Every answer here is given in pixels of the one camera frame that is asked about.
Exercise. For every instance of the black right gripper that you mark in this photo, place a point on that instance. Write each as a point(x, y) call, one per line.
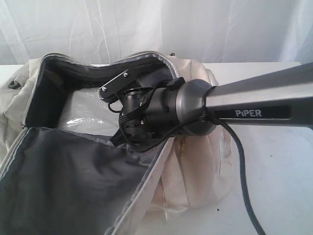
point(132, 122)

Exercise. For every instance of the cream fabric duffel bag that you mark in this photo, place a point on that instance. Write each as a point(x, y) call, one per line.
point(59, 182)

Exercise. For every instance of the clear plastic wrapped package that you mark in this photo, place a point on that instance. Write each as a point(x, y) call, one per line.
point(84, 112)

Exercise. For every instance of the white backdrop curtain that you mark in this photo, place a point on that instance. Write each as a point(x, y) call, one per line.
point(210, 31)

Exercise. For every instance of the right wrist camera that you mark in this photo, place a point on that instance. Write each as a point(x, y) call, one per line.
point(113, 90)

